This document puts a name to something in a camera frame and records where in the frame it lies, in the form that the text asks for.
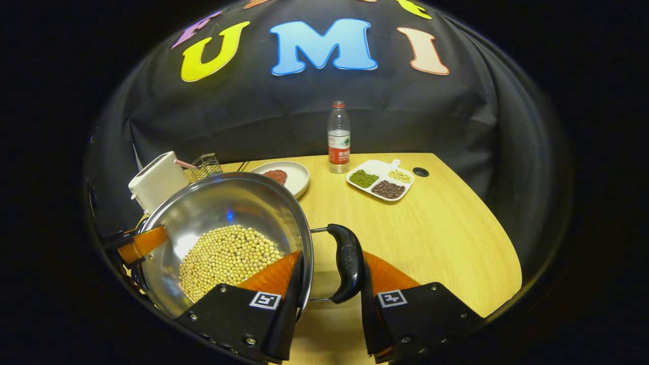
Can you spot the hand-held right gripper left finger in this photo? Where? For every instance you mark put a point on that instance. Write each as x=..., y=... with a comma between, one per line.
x=238, y=314

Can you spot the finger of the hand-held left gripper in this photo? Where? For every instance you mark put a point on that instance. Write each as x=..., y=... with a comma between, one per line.
x=144, y=242

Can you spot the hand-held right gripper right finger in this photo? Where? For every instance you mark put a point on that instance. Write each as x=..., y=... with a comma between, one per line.
x=421, y=319

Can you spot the stainless steel pot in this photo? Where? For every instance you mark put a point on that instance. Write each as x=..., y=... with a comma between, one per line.
x=218, y=208

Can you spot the pile of yellow soybeans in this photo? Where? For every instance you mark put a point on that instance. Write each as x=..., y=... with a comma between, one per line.
x=228, y=258

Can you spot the white toaster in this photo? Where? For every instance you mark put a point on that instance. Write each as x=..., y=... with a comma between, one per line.
x=159, y=182

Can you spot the pink stick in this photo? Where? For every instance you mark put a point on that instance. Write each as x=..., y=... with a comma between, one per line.
x=185, y=163

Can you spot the pile of dark red beans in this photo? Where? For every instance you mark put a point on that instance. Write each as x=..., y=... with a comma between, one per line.
x=388, y=189

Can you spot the brown meat patty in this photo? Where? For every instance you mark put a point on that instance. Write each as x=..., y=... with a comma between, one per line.
x=276, y=176

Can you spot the small pile of pale beans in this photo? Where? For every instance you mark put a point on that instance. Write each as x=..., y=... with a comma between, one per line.
x=400, y=176

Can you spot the round white plate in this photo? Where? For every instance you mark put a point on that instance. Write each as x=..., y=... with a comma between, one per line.
x=299, y=177

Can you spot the pile of green beans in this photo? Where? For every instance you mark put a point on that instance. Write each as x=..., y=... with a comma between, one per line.
x=363, y=178

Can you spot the white divided plate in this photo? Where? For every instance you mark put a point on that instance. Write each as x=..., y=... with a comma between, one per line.
x=377, y=166

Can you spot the black backdrop cloth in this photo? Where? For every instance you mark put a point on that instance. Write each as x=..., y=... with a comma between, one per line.
x=253, y=111

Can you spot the clear plastic water bottle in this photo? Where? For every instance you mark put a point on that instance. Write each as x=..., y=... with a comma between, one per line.
x=338, y=147

